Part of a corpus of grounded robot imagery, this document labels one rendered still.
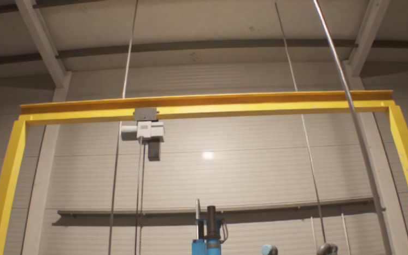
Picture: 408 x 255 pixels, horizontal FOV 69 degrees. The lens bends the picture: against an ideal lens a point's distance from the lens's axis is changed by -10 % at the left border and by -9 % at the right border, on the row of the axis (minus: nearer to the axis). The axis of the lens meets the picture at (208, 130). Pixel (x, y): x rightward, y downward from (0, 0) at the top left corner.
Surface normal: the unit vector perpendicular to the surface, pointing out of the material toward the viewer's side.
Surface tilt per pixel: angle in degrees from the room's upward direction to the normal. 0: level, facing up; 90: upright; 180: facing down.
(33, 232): 90
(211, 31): 173
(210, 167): 90
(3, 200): 90
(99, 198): 90
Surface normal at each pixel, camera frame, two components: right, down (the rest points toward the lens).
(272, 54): 0.04, 0.80
